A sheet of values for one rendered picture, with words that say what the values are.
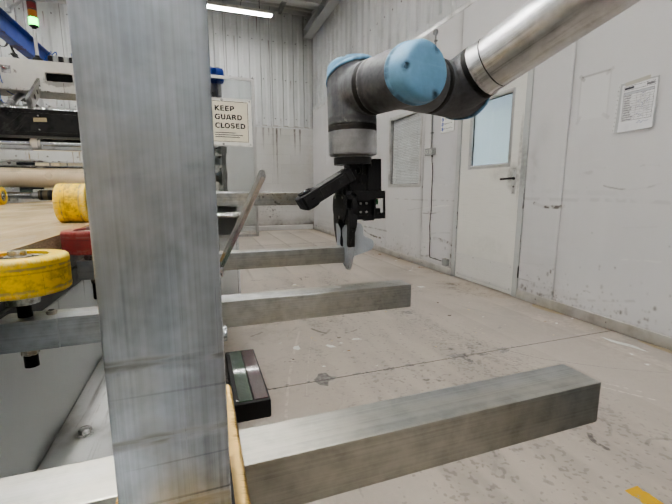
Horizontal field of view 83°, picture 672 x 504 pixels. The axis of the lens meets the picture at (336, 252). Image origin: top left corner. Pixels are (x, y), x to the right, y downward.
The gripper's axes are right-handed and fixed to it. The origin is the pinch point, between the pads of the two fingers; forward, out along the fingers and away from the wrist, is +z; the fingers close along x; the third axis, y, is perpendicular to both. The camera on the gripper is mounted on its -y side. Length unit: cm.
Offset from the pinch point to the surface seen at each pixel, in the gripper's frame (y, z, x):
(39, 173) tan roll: -121, -28, 225
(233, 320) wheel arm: -22.9, -0.3, -26.7
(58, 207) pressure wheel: -52, -12, 21
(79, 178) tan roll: -100, -25, 224
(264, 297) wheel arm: -19.4, -2.4, -26.4
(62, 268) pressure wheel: -38.1, -7.5, -26.6
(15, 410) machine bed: -47, 10, -18
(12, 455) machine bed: -47, 14, -20
